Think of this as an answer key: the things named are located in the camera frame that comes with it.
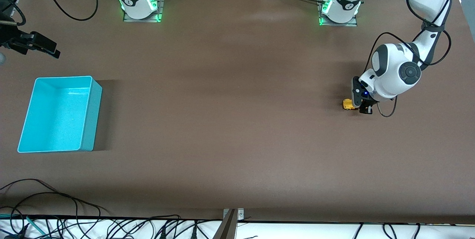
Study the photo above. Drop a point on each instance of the grey metal bracket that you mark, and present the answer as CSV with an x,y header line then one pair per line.
x,y
240,213

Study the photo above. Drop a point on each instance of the yellow beetle toy car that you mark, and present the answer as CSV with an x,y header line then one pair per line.
x,y
348,104

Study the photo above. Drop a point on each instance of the teal plastic bin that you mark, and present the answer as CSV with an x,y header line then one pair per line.
x,y
55,116

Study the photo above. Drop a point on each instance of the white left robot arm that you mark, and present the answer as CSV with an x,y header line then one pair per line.
x,y
393,72

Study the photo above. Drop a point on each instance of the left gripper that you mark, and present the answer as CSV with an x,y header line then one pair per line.
x,y
368,105

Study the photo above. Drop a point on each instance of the brown table cover sheet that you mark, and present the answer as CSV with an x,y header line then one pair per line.
x,y
237,120

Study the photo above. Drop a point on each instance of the dark metal bar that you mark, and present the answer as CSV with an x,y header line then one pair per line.
x,y
226,228

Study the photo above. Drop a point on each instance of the black power plug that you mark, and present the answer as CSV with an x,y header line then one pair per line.
x,y
194,232

